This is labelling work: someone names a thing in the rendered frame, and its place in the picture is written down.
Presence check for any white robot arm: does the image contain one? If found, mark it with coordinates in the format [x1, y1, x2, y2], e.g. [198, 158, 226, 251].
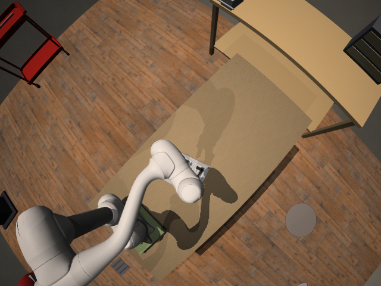
[16, 139, 204, 286]

